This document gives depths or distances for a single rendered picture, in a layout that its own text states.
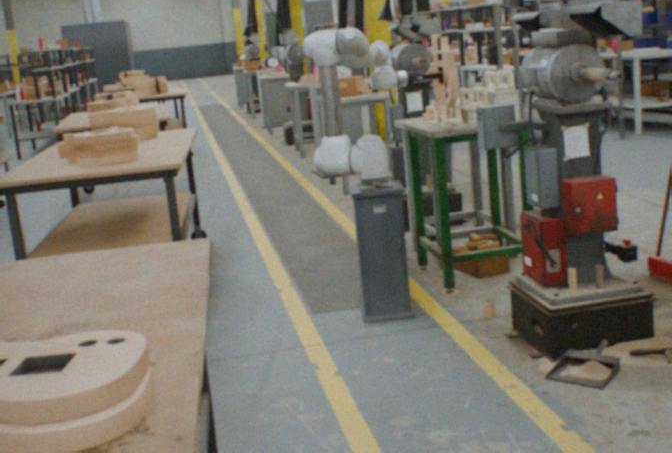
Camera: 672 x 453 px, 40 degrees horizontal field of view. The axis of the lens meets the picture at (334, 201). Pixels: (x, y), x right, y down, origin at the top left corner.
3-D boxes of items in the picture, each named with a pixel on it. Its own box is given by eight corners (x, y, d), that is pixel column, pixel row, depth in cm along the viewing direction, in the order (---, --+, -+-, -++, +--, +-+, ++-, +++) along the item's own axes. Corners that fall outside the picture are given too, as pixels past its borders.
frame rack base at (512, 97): (521, 119, 522) (519, 89, 519) (496, 122, 520) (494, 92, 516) (504, 116, 548) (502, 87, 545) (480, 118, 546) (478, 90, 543)
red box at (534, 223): (568, 284, 412) (564, 205, 405) (542, 288, 410) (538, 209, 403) (546, 271, 436) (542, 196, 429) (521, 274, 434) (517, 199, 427)
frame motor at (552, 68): (609, 100, 399) (607, 41, 394) (552, 107, 395) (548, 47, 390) (569, 95, 439) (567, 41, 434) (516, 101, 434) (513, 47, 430)
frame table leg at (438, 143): (455, 292, 520) (444, 136, 504) (446, 294, 520) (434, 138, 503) (452, 290, 526) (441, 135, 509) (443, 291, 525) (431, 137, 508)
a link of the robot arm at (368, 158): (384, 178, 473) (381, 136, 469) (351, 180, 479) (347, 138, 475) (393, 173, 488) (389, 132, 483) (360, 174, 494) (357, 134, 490)
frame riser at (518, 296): (668, 345, 412) (667, 292, 407) (541, 366, 402) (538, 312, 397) (614, 312, 461) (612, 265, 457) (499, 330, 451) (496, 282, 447)
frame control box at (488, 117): (540, 161, 416) (537, 104, 411) (496, 166, 413) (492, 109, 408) (520, 154, 440) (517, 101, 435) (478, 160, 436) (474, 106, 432)
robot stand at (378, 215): (363, 323, 483) (351, 194, 470) (359, 308, 510) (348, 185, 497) (415, 317, 484) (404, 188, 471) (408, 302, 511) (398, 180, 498)
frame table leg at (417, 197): (428, 269, 574) (417, 128, 557) (420, 271, 573) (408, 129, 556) (426, 267, 579) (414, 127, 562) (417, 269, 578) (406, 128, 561)
